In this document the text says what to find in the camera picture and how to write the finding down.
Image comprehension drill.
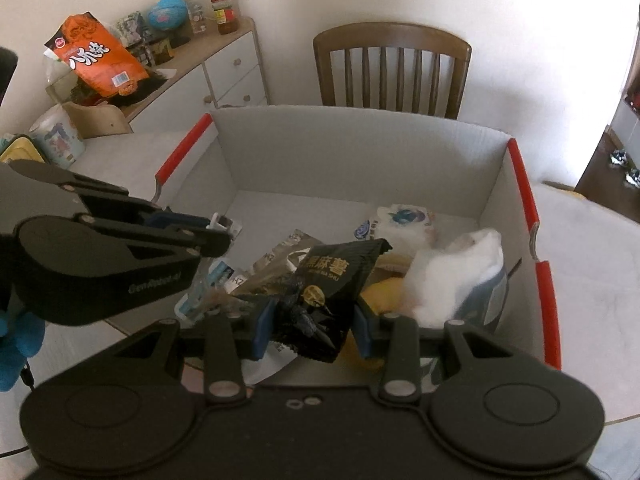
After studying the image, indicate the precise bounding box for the white snack pouch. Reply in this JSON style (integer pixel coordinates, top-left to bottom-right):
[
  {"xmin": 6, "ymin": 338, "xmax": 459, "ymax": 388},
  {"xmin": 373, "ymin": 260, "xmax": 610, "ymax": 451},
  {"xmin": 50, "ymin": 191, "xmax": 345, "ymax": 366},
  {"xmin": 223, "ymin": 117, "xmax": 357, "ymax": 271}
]
[{"xmin": 174, "ymin": 258, "xmax": 297, "ymax": 386}]

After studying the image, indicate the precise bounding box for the yellow squeaky toy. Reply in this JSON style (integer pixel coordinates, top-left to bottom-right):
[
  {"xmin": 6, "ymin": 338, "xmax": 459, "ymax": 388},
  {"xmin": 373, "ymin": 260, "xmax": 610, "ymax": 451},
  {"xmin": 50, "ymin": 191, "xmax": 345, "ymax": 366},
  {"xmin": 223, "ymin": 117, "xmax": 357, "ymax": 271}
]
[{"xmin": 340, "ymin": 255, "xmax": 412, "ymax": 372}]

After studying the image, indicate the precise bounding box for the silver foil wrapper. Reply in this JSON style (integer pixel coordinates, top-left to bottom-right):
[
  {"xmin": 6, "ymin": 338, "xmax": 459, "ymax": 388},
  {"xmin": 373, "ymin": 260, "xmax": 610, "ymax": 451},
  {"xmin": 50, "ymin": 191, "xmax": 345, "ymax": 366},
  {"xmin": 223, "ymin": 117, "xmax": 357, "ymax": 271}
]
[{"xmin": 231, "ymin": 230, "xmax": 321, "ymax": 296}]

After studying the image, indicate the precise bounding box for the black wrapper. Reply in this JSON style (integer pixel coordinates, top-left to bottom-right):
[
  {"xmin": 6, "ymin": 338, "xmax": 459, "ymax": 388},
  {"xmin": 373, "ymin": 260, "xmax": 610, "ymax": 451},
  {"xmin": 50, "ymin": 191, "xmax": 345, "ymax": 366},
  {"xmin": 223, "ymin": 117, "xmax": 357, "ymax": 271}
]
[{"xmin": 271, "ymin": 238, "xmax": 392, "ymax": 363}]

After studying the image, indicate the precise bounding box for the white grey large pouch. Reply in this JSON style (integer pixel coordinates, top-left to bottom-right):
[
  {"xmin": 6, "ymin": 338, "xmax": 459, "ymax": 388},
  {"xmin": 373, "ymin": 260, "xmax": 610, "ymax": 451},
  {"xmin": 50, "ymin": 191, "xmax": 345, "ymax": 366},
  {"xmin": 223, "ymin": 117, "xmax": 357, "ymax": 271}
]
[{"xmin": 399, "ymin": 229, "xmax": 508, "ymax": 330}]

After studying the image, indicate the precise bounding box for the blueberry bread packet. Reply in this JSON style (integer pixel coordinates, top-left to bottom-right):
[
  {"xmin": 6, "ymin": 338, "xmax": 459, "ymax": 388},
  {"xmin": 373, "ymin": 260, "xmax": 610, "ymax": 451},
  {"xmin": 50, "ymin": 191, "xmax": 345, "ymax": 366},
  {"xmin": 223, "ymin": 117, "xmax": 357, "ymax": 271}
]
[{"xmin": 354, "ymin": 204, "xmax": 437, "ymax": 257}]

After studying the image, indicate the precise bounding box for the blue gloved left hand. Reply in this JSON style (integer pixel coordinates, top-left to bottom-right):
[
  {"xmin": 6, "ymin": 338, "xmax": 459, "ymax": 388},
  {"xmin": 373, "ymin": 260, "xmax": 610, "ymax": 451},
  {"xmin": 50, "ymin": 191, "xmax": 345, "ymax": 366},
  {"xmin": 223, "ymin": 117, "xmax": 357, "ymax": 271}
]
[{"xmin": 1, "ymin": 292, "xmax": 46, "ymax": 392}]

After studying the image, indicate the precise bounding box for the white paper roll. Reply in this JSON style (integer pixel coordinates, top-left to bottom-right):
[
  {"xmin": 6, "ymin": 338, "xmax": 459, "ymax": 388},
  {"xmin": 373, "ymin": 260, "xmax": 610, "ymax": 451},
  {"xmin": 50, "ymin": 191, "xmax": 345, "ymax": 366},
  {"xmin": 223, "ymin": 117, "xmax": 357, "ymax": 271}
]
[{"xmin": 29, "ymin": 104, "xmax": 85, "ymax": 169}]

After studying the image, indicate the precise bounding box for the wooden high chair back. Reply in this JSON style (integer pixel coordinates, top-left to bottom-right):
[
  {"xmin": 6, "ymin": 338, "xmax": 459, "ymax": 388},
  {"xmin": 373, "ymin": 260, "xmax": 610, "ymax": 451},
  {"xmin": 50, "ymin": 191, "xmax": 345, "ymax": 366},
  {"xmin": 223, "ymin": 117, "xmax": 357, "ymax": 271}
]
[{"xmin": 62, "ymin": 102, "xmax": 132, "ymax": 140}]

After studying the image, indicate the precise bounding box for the yellow rimmed lunch box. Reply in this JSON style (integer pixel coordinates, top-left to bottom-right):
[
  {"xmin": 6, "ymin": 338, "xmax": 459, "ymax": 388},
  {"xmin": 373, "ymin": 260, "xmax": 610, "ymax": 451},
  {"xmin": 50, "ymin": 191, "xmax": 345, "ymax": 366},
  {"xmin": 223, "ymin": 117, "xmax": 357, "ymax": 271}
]
[{"xmin": 0, "ymin": 134, "xmax": 47, "ymax": 164}]

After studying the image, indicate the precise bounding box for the red cardboard box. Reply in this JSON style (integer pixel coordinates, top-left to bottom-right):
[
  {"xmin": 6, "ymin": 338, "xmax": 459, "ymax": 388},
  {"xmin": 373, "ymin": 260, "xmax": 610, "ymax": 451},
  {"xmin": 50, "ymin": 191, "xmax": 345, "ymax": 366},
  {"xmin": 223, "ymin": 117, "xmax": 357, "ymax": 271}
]
[{"xmin": 152, "ymin": 104, "xmax": 562, "ymax": 386}]

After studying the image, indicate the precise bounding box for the orange snack bag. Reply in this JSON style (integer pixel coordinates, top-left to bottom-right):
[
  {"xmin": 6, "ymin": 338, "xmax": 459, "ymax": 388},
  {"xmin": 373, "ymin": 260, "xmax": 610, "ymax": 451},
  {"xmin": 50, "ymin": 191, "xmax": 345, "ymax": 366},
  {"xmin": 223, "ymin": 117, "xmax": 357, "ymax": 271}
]
[{"xmin": 46, "ymin": 12, "xmax": 149, "ymax": 99}]

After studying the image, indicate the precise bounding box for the white sideboard cabinet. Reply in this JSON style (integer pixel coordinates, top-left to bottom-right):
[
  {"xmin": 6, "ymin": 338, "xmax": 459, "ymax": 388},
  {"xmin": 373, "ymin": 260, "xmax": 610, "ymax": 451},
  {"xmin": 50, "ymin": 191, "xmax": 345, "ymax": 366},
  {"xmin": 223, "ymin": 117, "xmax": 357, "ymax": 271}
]
[{"xmin": 122, "ymin": 18, "xmax": 271, "ymax": 133}]

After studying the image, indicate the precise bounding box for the small blue globe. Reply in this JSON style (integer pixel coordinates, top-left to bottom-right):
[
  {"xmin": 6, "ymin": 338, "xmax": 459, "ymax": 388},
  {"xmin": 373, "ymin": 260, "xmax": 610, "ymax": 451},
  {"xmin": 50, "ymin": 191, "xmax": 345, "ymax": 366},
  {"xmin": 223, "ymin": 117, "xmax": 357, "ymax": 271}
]
[{"xmin": 146, "ymin": 0, "xmax": 190, "ymax": 48}]

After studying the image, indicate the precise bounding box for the red lid sauce jar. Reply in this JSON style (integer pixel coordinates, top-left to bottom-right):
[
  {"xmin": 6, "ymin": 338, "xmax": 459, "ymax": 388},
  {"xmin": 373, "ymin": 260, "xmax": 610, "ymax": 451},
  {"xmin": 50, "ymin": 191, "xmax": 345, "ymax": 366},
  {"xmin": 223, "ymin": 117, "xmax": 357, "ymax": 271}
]
[{"xmin": 210, "ymin": 0, "xmax": 239, "ymax": 35}]

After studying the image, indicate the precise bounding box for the far wooden chair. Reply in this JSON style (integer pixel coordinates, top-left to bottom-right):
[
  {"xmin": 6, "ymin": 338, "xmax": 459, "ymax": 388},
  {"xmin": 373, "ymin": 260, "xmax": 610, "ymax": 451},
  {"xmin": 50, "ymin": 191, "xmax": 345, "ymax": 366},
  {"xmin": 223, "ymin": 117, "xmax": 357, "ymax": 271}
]
[{"xmin": 314, "ymin": 22, "xmax": 472, "ymax": 119}]

